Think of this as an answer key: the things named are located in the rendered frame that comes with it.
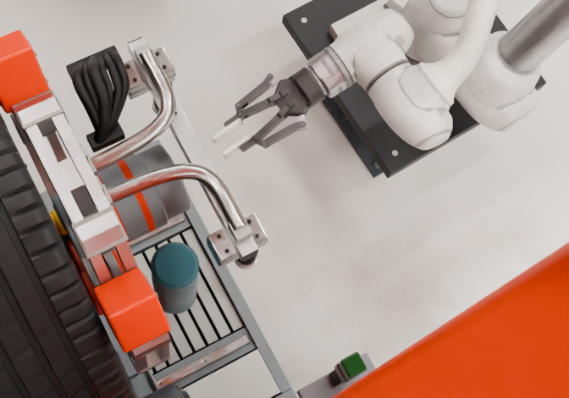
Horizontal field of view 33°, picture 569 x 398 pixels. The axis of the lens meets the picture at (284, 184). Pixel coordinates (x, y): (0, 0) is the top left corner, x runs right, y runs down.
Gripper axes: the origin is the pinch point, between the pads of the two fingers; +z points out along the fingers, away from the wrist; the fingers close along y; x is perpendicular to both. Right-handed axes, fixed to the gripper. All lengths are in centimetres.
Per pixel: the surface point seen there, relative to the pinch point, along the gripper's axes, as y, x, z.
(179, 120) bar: 1.0, -30.0, 5.0
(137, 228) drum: 10.7, -24.0, 21.5
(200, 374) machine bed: 30, 55, 40
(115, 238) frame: 16, -48, 21
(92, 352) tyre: 28, -46, 33
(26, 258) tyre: 14, -55, 32
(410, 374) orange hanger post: 53, -138, -3
